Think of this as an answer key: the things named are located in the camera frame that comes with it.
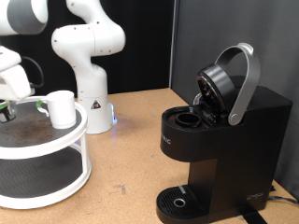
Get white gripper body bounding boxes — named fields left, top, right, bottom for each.
left=0, top=63, right=32, bottom=102

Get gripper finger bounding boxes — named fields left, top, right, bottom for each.
left=7, top=100, right=17, bottom=120

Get green reusable coffee pod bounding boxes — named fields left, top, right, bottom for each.
left=0, top=102, right=16, bottom=124

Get white mug green handle mark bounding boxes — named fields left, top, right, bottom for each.
left=36, top=90, right=78, bottom=130

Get coffee machine lid silver handle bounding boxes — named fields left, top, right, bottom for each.
left=192, top=42, right=262, bottom=127

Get black Keurig coffee machine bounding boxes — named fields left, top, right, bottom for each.
left=160, top=76, right=293, bottom=224

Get white two-tier turntable shelf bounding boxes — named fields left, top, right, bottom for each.
left=0, top=95, right=93, bottom=210

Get black curtain backdrop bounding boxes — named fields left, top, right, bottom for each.
left=0, top=0, right=176, bottom=104

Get black round drip tray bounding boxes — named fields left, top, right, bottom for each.
left=155, top=185, right=209, bottom=224

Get black tape strip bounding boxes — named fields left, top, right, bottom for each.
left=237, top=208, right=269, bottom=224

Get grey partition panel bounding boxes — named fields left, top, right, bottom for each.
left=169, top=0, right=299, bottom=200

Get black robot camera cable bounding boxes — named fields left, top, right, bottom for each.
left=20, top=55, right=45, bottom=90

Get braided power cable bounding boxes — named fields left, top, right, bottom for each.
left=267, top=195, right=299, bottom=206

